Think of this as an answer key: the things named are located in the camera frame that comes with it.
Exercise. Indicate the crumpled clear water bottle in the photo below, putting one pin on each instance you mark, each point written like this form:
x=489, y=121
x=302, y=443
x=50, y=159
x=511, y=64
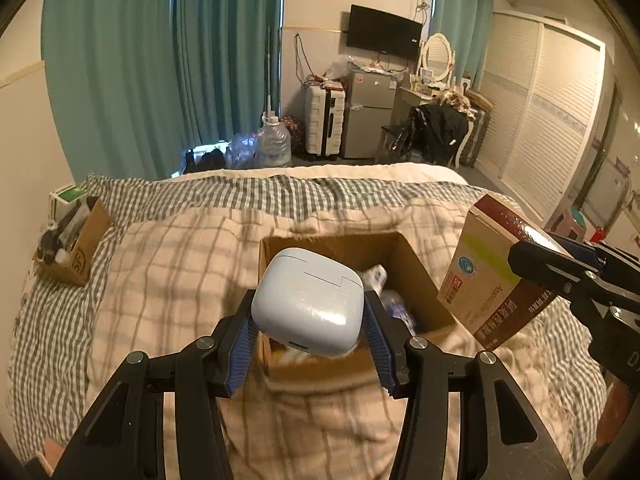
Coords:
x=241, y=151

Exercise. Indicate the open brown cardboard box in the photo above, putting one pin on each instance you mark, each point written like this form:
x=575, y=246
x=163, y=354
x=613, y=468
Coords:
x=288, y=369

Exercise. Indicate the teal curtain middle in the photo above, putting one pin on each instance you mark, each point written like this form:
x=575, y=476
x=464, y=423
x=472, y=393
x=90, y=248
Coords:
x=226, y=56

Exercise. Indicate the teal curtain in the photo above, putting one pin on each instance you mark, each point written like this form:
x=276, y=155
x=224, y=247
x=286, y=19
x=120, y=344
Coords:
x=466, y=24
x=112, y=86
x=226, y=56

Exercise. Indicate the silver mini fridge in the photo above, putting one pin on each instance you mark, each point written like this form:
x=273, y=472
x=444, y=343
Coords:
x=369, y=106

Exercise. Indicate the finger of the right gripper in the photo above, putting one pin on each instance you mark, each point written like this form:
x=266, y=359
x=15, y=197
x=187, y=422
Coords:
x=582, y=249
x=545, y=267

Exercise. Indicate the chair with black jacket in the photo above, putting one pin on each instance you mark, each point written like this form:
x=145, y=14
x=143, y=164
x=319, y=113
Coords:
x=433, y=132

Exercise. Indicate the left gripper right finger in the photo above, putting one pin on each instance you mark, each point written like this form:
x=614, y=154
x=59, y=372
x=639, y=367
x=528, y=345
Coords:
x=501, y=434

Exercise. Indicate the black wall television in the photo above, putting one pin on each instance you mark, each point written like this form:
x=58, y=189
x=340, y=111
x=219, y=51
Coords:
x=382, y=32

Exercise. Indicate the oval white vanity mirror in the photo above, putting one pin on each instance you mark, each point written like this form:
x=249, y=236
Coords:
x=436, y=58

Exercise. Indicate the brown medicine box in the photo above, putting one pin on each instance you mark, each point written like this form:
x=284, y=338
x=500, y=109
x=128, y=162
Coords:
x=479, y=289

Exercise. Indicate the light blue tissue pack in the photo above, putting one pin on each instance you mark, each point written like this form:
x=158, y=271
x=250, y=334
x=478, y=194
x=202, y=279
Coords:
x=375, y=278

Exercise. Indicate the dark green suitcase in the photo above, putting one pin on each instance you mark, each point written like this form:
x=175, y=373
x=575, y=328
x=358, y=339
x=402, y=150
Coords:
x=472, y=146

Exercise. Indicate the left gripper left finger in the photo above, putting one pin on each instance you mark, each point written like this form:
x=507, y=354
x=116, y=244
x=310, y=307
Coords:
x=122, y=434

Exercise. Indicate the white louvered wardrobe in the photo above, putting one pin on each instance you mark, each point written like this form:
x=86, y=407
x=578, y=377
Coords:
x=544, y=80

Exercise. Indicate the white dressing table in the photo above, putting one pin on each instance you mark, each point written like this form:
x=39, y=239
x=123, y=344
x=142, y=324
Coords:
x=420, y=97

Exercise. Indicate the light blue earbuds case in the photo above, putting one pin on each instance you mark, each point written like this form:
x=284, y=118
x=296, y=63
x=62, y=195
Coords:
x=309, y=302

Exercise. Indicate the large clear water jug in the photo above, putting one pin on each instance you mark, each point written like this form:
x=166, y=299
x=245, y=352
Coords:
x=273, y=148

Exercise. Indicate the small cardboard box with clutter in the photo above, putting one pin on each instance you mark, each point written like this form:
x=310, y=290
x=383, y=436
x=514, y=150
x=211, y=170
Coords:
x=76, y=223

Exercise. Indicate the teal curtain right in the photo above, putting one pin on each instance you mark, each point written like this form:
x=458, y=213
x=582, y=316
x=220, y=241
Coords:
x=466, y=24

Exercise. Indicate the teal curtain left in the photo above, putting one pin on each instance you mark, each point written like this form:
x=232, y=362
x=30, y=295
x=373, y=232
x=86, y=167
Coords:
x=112, y=86

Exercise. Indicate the orange notebook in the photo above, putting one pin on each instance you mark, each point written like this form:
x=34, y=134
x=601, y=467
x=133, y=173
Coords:
x=50, y=455

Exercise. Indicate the white suitcase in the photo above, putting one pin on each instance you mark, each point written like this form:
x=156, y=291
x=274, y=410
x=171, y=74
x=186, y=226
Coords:
x=324, y=118

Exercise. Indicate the red bottle on floor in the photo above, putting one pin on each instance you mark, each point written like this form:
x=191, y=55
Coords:
x=597, y=236

